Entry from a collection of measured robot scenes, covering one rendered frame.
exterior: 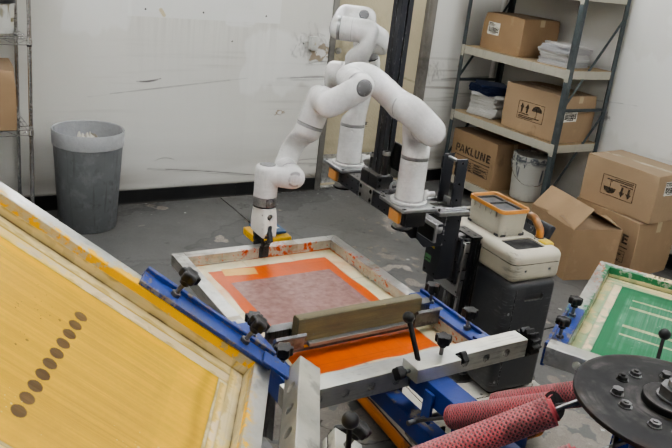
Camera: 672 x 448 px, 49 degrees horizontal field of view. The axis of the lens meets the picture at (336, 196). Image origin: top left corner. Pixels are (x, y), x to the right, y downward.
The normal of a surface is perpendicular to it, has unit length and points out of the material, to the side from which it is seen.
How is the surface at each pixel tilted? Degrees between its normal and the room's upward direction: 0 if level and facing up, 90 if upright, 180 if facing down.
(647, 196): 89
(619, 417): 0
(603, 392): 0
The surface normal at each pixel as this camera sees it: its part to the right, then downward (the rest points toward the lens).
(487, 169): -0.87, 0.07
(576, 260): 0.29, 0.33
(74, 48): 0.51, 0.32
